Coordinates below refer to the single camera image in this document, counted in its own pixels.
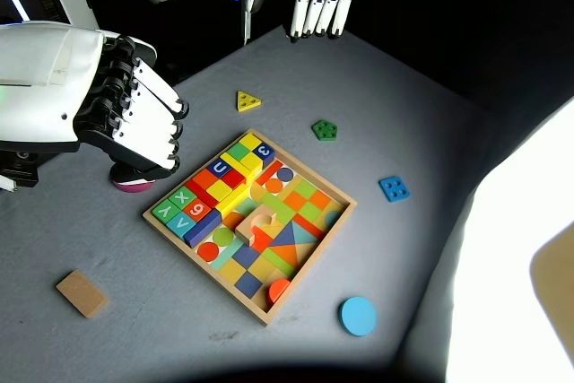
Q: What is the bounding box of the yellow triangle block with holes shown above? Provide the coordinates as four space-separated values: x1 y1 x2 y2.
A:
236 90 264 114

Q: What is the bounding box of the green pentagon block with holes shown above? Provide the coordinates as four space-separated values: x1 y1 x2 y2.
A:
311 119 340 143

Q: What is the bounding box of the tan rectangular wooden block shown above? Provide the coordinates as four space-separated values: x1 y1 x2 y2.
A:
55 269 111 319

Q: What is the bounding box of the blue square block with holes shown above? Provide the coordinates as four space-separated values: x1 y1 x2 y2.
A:
378 175 412 204

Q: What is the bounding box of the thin grey pole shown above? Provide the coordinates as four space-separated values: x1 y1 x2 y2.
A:
242 5 253 46

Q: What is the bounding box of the magenta disc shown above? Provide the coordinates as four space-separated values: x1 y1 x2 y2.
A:
111 174 156 195

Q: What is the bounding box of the grey table cloth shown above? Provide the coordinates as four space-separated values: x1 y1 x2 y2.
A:
0 26 574 379

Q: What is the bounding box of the green cube with Y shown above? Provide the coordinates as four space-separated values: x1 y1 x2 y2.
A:
151 198 181 225

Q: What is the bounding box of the green cube with X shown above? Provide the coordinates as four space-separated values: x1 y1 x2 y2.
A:
168 185 197 211

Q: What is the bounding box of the yellow cube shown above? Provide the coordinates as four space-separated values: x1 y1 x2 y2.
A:
239 132 264 152
206 179 234 201

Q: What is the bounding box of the blue cube with U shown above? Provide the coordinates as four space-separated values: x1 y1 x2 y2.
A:
209 159 234 180

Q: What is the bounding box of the teal cube with V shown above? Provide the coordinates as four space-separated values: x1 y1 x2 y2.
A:
165 212 196 241

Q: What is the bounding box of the blue cube with 3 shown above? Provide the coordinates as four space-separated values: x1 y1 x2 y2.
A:
254 143 276 167

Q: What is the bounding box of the orange cube with 6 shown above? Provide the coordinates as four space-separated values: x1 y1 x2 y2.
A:
182 200 213 223

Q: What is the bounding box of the red cube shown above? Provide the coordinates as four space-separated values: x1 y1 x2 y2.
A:
222 170 248 189

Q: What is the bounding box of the wooden puzzle tray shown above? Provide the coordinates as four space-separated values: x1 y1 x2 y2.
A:
142 127 359 326

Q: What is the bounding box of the light blue disc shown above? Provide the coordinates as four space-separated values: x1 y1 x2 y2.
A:
338 296 378 338

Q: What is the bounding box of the tan object at edge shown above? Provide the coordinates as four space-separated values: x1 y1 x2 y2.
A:
530 221 574 360

